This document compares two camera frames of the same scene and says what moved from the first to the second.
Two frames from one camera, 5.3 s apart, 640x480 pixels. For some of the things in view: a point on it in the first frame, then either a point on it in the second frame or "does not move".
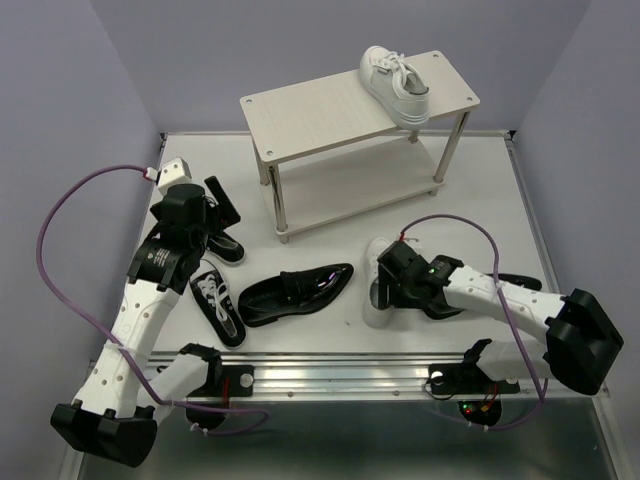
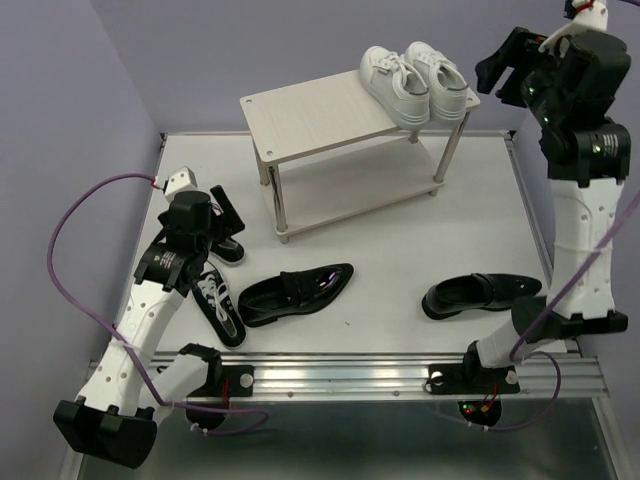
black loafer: x=264 y=299 does not move
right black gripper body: x=404 y=296 -> x=539 y=89
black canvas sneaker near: x=217 y=302 does not move
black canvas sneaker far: x=226 y=248 does not move
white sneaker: x=397 y=85 does not move
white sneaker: x=374 y=316 -> x=448 y=90
